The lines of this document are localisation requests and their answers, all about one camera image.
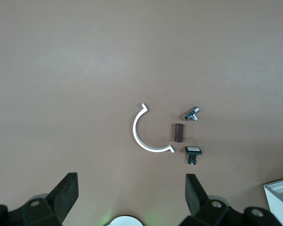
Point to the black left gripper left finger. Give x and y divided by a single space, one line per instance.
63 193

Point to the small chrome metal fitting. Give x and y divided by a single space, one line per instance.
192 113

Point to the white drawer cabinet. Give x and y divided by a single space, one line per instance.
279 200

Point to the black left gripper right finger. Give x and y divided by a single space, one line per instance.
195 195

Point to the dark brown ridged block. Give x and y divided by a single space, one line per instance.
179 133

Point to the white rectangular push button switch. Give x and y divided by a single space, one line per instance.
193 150

